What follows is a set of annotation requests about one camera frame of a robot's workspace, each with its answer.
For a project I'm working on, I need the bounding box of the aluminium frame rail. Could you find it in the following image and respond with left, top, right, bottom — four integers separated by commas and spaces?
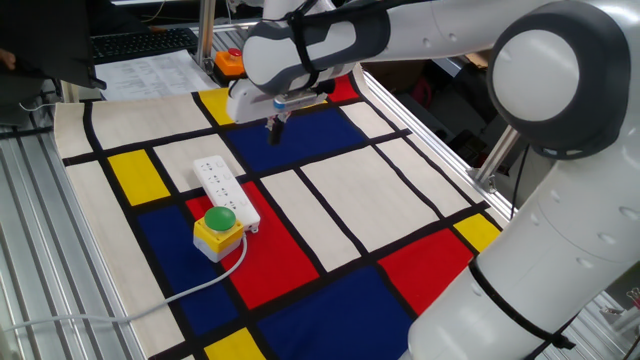
357, 64, 516, 224

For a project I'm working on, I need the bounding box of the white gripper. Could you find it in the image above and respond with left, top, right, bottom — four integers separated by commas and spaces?
225, 77, 329, 147

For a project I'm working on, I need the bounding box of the black keyboard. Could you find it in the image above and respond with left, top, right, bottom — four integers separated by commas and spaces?
89, 27, 200, 65

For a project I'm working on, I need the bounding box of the white power strip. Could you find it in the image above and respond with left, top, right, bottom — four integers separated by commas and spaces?
192, 154, 262, 234

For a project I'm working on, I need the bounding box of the black monitor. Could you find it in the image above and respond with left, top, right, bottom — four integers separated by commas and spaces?
0, 0, 108, 91

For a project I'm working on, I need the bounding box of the grey gripper camera blue end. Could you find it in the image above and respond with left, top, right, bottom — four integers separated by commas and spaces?
272, 92, 321, 112

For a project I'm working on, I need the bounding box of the green button yellow box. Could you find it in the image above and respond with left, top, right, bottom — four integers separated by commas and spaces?
192, 205, 246, 264

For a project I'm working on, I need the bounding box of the grey power strip cable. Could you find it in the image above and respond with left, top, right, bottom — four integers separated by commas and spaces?
0, 232, 250, 334

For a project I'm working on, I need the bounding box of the Mondrian pattern cloth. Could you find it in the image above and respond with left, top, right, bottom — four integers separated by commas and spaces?
53, 74, 504, 360

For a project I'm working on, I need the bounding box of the orange emergency stop button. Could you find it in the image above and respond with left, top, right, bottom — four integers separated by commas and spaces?
213, 47, 246, 81

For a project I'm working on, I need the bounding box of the printed paper sheet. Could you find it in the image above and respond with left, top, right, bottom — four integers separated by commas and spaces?
93, 48, 221, 103

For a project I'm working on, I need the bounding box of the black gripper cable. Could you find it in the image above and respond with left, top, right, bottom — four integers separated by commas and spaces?
227, 74, 249, 99

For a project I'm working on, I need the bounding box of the red plastic item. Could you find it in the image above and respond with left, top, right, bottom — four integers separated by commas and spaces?
410, 77, 434, 109

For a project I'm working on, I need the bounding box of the aluminium post with bracket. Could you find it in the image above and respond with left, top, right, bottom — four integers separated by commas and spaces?
469, 124, 521, 195

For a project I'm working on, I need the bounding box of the vertical aluminium post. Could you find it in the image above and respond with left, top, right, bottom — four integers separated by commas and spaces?
196, 0, 217, 71

